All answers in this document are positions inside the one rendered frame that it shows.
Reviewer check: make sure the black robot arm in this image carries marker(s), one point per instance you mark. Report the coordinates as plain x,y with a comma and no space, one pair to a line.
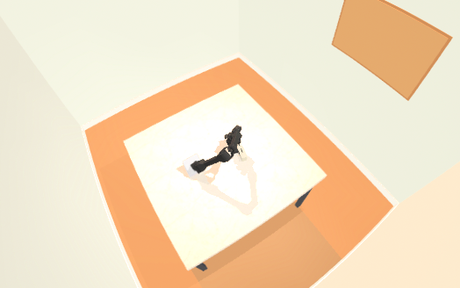
223,156

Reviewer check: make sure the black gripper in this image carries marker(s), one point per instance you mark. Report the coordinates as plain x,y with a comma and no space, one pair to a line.
228,142

